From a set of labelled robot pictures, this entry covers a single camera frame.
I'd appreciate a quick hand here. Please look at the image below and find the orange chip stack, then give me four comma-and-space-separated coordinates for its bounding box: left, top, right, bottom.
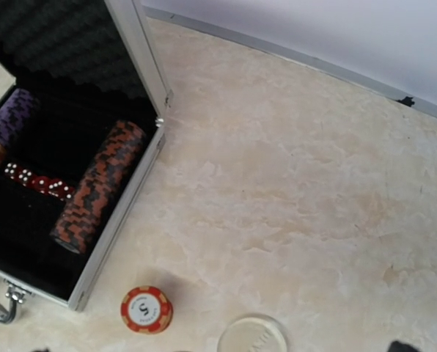
120, 286, 174, 334

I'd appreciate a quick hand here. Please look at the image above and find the red dice row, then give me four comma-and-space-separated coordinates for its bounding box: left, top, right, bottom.
4, 163, 75, 202

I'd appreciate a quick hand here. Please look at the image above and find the aluminium poker case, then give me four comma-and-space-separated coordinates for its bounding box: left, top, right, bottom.
0, 1, 172, 324

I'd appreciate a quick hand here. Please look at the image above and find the purple chip row in case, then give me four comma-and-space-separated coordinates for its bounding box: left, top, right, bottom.
0, 88, 40, 144

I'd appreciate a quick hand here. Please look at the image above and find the clear round dealer button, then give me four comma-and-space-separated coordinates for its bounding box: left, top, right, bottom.
217, 313, 290, 352

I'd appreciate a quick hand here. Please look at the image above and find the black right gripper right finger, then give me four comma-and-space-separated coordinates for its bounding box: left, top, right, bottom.
387, 340, 419, 352

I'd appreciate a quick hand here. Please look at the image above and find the brown black chip row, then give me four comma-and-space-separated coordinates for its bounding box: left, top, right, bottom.
50, 120, 144, 254

